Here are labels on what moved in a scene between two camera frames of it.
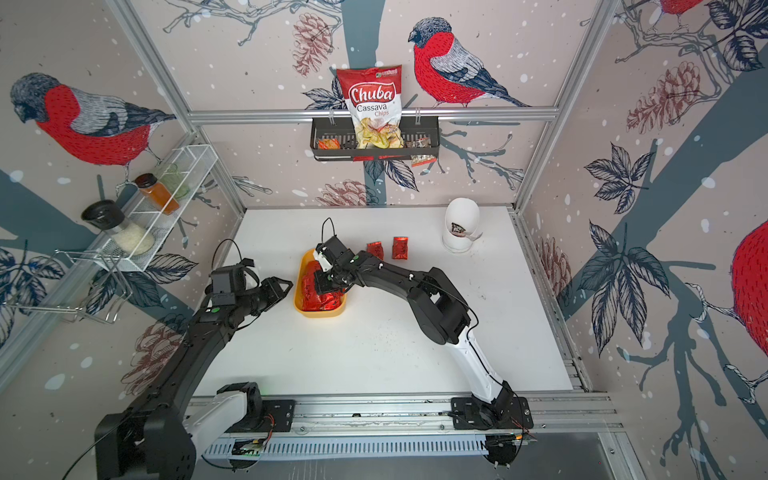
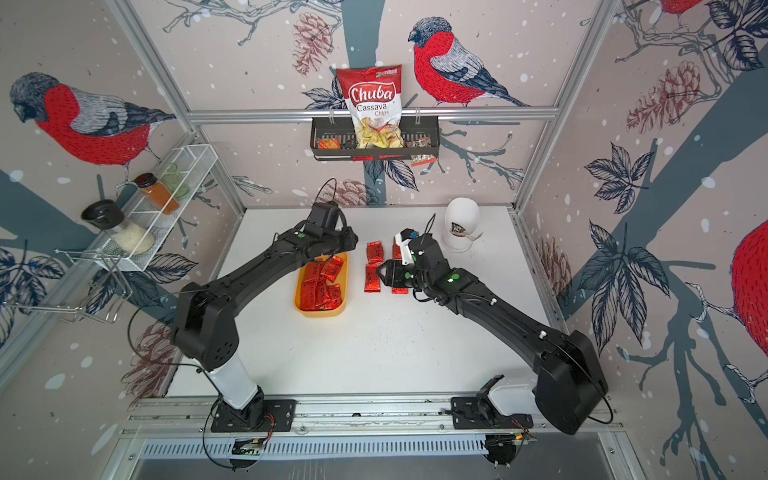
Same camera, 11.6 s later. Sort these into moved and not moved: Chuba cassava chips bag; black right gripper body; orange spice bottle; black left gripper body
Moved: black left gripper body; black right gripper body
Not moved: orange spice bottle; Chuba cassava chips bag
